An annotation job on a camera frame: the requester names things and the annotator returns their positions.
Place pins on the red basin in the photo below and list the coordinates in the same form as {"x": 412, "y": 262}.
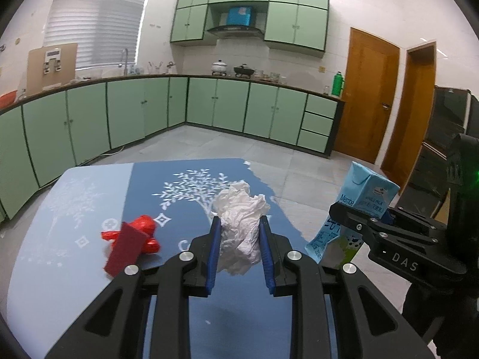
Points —
{"x": 7, "y": 98}

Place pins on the white window blind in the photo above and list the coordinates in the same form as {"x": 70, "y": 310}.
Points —
{"x": 101, "y": 22}

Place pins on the cardboard board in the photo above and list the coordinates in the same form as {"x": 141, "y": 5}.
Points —
{"x": 37, "y": 73}

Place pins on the wooden door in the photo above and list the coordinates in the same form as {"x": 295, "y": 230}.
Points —
{"x": 368, "y": 93}
{"x": 411, "y": 112}

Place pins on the black wok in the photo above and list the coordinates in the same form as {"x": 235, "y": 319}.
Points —
{"x": 243, "y": 71}

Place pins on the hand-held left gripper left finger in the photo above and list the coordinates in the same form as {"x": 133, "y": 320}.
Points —
{"x": 214, "y": 254}

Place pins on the green base kitchen cabinets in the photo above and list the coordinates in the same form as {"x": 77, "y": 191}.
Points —
{"x": 48, "y": 131}

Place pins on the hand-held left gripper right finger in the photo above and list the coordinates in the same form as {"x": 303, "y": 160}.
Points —
{"x": 266, "y": 258}

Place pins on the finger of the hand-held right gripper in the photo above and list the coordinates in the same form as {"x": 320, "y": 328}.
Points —
{"x": 411, "y": 218}
{"x": 348, "y": 218}

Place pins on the blue printed tablecloth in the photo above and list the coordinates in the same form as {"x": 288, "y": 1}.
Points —
{"x": 75, "y": 288}

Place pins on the blue box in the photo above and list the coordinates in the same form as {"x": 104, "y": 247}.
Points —
{"x": 241, "y": 15}

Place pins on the metal faucet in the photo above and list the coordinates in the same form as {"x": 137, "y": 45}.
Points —
{"x": 123, "y": 61}

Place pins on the green bottle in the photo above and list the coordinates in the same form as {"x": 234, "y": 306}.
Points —
{"x": 338, "y": 84}

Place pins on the range hood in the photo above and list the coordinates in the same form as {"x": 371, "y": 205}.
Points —
{"x": 234, "y": 30}

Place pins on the light blue milk carton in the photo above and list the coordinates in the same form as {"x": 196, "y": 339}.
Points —
{"x": 368, "y": 194}

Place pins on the black glass cabinet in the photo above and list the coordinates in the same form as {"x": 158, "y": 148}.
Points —
{"x": 449, "y": 112}

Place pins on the red crumpled wrapper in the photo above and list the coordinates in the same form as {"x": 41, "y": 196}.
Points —
{"x": 144, "y": 226}

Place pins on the white pot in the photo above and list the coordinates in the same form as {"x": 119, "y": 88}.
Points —
{"x": 219, "y": 67}

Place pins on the green wall kitchen cabinets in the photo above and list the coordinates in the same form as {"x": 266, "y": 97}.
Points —
{"x": 284, "y": 22}

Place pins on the white tissue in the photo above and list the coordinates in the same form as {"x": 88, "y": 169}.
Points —
{"x": 239, "y": 217}

